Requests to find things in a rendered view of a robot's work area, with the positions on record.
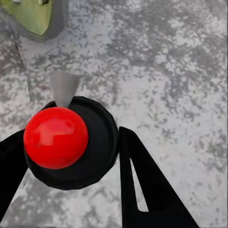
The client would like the insectifuge atomizer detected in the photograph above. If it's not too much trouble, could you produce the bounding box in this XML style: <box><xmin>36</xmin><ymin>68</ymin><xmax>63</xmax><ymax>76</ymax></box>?
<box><xmin>23</xmin><ymin>71</ymin><xmax>120</xmax><ymax>190</ymax></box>

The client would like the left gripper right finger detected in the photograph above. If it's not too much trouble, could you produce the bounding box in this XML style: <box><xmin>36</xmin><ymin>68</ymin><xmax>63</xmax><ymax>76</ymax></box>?
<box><xmin>119</xmin><ymin>126</ymin><xmax>199</xmax><ymax>228</ymax></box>

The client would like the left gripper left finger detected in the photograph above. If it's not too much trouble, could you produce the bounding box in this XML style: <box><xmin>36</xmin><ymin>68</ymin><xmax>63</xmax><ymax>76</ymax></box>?
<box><xmin>0</xmin><ymin>130</ymin><xmax>29</xmax><ymax>223</ymax></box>

